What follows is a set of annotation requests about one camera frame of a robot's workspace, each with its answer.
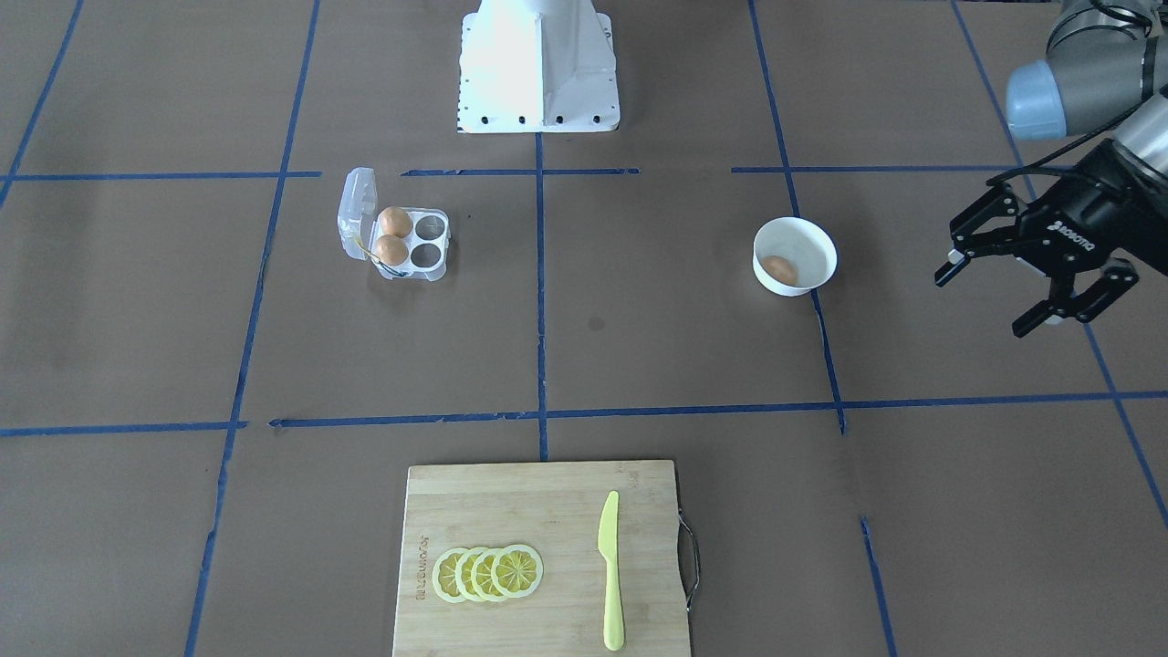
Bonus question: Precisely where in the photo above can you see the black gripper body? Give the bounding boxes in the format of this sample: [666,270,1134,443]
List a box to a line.
[948,141,1167,278]

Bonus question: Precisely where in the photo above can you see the brown egg from bowl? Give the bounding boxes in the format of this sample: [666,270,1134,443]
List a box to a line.
[760,256,799,288]

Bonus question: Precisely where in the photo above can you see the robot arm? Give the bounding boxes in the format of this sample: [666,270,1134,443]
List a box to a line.
[934,1,1167,338]

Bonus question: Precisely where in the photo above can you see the clear plastic egg box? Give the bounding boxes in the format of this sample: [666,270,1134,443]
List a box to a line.
[338,167,452,282]

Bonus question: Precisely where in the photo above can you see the brown egg front in box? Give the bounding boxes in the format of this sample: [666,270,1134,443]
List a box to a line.
[371,234,410,267]

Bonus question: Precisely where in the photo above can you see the brown egg in box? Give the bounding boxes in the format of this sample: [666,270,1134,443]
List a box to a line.
[377,205,413,240]
[371,234,410,267]

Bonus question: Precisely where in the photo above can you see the brown egg rear in box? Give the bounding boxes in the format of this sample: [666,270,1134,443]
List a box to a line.
[377,205,413,240]

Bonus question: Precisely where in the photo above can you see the white bowl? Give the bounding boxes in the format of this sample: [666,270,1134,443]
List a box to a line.
[751,216,839,297]

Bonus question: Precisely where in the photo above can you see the yellow plastic knife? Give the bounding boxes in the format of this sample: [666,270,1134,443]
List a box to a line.
[597,490,626,652]

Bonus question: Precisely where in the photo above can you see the bamboo cutting board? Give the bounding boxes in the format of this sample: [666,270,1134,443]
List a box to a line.
[391,459,691,656]

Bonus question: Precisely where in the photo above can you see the lemon slice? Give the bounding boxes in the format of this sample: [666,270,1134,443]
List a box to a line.
[454,547,488,602]
[470,547,507,602]
[493,544,544,600]
[431,547,470,604]

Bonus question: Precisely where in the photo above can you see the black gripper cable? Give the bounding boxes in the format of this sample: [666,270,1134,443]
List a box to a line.
[985,0,1150,198]

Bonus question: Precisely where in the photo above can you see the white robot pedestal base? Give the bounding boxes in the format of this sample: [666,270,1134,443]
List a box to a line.
[456,1,621,134]

